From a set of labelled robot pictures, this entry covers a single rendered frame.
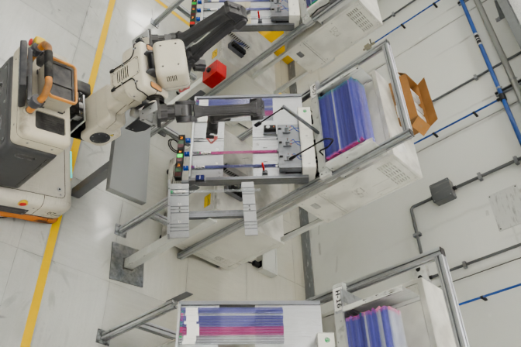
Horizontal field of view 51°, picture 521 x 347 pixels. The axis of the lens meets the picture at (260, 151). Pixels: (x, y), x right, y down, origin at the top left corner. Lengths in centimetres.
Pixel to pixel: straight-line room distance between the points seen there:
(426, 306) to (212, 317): 102
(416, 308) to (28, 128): 195
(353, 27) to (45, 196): 254
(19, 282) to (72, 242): 42
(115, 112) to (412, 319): 174
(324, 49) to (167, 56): 206
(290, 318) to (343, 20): 235
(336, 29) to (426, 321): 243
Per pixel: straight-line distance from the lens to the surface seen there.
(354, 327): 265
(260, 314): 283
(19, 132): 265
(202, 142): 343
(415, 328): 271
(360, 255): 474
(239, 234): 375
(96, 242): 361
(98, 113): 289
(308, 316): 286
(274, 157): 333
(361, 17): 430
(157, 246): 340
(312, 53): 446
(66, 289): 340
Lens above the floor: 278
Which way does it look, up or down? 32 degrees down
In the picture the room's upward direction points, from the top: 58 degrees clockwise
